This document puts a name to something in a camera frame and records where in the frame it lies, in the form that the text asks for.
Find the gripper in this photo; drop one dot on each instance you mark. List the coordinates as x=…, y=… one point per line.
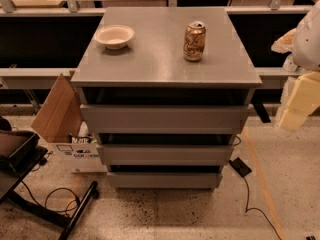
x=307, y=45

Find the grey bottom drawer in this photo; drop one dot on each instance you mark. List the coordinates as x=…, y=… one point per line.
x=165, y=180

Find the grey drawer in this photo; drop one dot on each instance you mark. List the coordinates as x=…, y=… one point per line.
x=165, y=180
x=181, y=155
x=165, y=119

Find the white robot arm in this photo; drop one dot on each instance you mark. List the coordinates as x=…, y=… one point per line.
x=310, y=24

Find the grey drawer cabinet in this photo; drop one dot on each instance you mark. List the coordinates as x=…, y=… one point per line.
x=152, y=70

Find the grey top drawer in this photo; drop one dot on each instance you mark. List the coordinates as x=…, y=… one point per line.
x=165, y=119

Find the grey middle drawer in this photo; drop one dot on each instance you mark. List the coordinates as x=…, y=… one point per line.
x=181, y=155

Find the open cardboard box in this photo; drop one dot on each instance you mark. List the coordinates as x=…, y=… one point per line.
x=61, y=124

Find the black power adapter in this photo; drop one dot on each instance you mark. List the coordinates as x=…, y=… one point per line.
x=240, y=167

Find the gold soda can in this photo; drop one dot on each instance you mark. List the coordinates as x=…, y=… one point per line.
x=194, y=41

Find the white paper bowl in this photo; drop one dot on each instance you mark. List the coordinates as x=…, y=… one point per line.
x=114, y=37

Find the black tray on stand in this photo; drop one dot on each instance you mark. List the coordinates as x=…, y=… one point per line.
x=14, y=146

